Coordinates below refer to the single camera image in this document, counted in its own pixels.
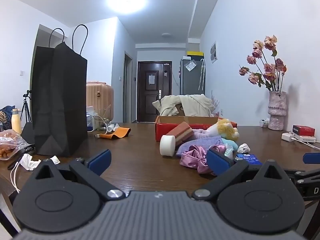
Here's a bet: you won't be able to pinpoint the purple cloth pouch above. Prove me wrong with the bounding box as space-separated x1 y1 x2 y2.
176 135 223 155

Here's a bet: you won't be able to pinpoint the small white soft item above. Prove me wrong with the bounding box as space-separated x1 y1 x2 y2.
237 143 251 154

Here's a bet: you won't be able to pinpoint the clear snack bag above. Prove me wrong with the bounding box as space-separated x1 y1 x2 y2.
0 129 34 161

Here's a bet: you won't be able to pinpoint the white adapter cable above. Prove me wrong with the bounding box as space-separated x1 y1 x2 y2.
291 136 320 152

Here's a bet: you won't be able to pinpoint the dark blue bag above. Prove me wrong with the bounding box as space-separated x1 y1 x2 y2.
0 106 15 132

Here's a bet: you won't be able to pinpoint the red-brown sponge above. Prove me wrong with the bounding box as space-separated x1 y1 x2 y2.
165 121 195 144

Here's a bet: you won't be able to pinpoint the dark brown entrance door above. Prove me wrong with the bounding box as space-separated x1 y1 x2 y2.
137 61 172 123

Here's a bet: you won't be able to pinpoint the brown cardboard box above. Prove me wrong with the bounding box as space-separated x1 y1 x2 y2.
172 102 218 117

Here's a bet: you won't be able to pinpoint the white power adapter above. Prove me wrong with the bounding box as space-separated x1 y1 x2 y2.
282 132 299 142

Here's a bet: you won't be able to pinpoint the lilac fluffy headband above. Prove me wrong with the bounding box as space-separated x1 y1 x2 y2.
191 128 213 140

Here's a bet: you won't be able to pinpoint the grey refrigerator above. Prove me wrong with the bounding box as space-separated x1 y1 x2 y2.
180 57 205 96

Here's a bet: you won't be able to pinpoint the dried pink roses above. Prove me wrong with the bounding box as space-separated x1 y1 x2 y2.
238 35 287 92

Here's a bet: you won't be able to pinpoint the black paper bag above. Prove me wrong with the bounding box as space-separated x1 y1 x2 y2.
30 24 88 157

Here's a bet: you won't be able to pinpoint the red cardboard box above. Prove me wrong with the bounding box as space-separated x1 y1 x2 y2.
154 116 238 142

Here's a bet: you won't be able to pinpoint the mint soft toy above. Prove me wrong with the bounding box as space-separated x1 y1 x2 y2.
221 138 237 159

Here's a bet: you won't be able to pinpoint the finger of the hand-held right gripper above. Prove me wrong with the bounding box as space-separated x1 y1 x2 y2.
287 169 320 182
302 152 320 165

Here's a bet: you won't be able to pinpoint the small red box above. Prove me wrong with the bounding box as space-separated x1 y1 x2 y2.
292 124 315 136

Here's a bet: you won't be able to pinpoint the pink satin scrunchie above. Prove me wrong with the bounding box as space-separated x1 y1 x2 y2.
179 145 218 175

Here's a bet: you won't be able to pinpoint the clear plastic box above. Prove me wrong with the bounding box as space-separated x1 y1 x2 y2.
86 106 97 132

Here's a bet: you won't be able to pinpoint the orange cloth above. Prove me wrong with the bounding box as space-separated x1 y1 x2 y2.
95 127 131 140

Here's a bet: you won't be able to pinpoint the blue tissue packet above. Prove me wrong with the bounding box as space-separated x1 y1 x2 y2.
234 153 263 166

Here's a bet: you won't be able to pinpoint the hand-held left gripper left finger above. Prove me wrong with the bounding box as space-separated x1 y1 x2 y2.
29 149 126 202

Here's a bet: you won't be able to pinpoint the round ceiling light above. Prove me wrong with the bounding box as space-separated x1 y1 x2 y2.
106 0 147 14

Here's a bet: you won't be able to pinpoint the black tripod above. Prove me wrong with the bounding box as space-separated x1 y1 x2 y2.
21 89 32 123

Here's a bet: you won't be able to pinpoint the white plug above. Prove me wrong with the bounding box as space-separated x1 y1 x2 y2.
105 123 121 134

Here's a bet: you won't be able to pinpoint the pink textured vase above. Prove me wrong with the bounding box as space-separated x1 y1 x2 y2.
267 91 288 131

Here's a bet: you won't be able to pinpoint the yellow and white plush toy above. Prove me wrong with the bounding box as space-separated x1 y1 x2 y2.
204 118 240 142

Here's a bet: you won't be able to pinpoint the wall picture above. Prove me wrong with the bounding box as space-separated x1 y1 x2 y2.
210 41 217 63

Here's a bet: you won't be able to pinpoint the beige coat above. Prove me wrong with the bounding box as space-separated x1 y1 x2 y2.
152 94 215 117

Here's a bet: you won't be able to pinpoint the pink suitcase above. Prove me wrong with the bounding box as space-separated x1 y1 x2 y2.
86 81 114 130

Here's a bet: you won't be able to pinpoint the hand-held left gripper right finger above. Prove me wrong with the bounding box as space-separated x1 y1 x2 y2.
192 148 292 202

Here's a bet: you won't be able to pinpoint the grey interior door frame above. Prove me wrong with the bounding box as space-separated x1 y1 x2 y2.
124 51 133 123

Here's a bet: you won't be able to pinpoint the white foam roll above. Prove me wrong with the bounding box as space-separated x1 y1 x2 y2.
159 134 177 157

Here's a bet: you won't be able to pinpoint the yellow bottle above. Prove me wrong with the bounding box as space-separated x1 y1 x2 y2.
11 108 22 134

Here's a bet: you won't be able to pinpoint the white folded umbrella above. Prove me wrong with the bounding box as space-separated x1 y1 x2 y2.
198 58 206 91

